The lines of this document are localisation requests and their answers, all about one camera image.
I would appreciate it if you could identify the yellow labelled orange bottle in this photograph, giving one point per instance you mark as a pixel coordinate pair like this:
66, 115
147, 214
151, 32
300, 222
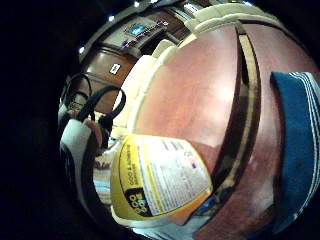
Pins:
160, 173

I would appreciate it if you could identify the white printed packet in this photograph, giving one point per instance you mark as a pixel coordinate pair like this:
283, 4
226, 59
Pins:
101, 180

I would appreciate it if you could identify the cream chair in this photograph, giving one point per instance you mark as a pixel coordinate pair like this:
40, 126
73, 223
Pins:
138, 83
220, 15
163, 48

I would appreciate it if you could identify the white sign plate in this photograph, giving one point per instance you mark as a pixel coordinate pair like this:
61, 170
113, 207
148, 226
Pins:
115, 68

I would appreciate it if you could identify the wooden counter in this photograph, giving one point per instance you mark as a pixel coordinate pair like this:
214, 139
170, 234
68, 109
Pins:
100, 63

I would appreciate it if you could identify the ceiling spot light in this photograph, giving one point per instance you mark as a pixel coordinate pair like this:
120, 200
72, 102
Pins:
81, 50
136, 4
111, 18

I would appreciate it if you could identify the blue white striped cloth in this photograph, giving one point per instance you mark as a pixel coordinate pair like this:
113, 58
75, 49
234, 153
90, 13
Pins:
296, 140

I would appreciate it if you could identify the wall display screen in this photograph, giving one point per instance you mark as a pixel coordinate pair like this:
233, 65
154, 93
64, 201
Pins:
137, 29

